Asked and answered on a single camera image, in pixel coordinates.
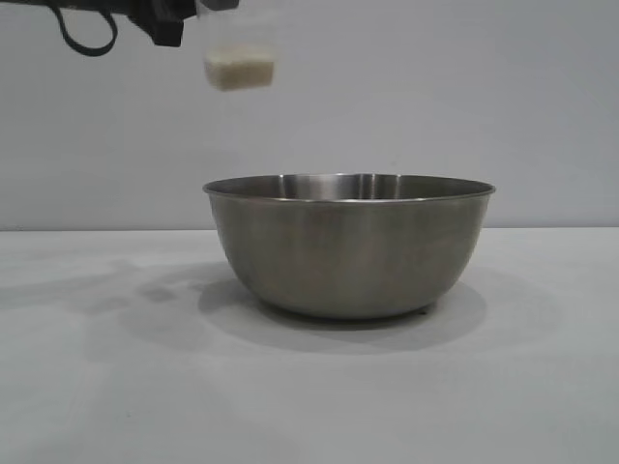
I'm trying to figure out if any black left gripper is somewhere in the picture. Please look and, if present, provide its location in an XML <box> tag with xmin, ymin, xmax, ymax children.
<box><xmin>126</xmin><ymin>0</ymin><xmax>241</xmax><ymax>48</ymax></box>

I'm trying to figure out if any clear plastic measuring cup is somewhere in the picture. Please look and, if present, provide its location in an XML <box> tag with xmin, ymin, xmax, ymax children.
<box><xmin>196</xmin><ymin>0</ymin><xmax>277</xmax><ymax>92</ymax></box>

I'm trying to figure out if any white uncooked rice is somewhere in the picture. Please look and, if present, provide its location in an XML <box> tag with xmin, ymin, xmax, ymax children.
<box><xmin>202</xmin><ymin>43</ymin><xmax>276</xmax><ymax>92</ymax></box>

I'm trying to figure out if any stainless steel mixing bowl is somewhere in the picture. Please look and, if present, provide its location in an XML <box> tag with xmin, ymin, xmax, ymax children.
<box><xmin>201</xmin><ymin>172</ymin><xmax>498</xmax><ymax>320</ymax></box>

